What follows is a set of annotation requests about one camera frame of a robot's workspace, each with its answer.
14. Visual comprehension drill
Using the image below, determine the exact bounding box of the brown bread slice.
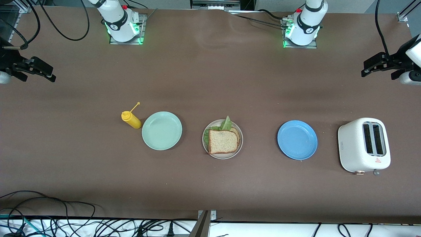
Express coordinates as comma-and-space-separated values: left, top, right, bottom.
208, 129, 239, 154
230, 127, 241, 147

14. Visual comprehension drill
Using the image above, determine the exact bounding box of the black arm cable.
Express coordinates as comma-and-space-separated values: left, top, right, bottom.
0, 0, 41, 50
375, 0, 390, 56
38, 0, 90, 41

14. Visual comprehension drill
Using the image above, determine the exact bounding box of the black metal equipment box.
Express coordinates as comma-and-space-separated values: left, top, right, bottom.
191, 0, 241, 10

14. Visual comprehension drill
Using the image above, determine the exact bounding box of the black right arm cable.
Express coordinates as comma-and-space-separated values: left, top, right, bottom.
38, 0, 90, 41
0, 0, 41, 50

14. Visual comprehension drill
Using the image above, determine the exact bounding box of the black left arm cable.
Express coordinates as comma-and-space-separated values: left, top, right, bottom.
375, 0, 390, 56

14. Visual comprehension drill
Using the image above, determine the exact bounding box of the blue plate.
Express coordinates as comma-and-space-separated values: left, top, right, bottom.
277, 120, 318, 161

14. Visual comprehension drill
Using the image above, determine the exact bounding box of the mint green plate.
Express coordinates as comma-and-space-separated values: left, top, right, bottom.
141, 111, 183, 151

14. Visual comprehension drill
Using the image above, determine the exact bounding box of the yellow squeeze bottle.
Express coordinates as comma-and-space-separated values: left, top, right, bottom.
121, 102, 142, 129

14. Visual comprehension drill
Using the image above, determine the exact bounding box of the white two-slot toaster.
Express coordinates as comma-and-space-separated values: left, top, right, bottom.
338, 118, 391, 174

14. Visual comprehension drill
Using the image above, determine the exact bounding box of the green lettuce leaf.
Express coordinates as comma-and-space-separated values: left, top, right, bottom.
203, 115, 233, 147

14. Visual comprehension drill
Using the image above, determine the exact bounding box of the aluminium frame profile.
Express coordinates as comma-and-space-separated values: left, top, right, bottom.
396, 0, 418, 23
9, 0, 33, 13

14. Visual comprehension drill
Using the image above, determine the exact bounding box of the black base cable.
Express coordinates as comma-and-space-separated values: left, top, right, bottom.
227, 9, 290, 28

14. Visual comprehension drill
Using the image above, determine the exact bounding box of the teal cable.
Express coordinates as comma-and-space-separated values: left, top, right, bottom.
0, 214, 43, 237

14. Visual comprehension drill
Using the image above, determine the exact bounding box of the metal table bracket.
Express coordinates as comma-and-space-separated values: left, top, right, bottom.
189, 210, 217, 237

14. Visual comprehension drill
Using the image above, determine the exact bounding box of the beige plate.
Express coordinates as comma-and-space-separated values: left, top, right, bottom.
202, 119, 244, 160

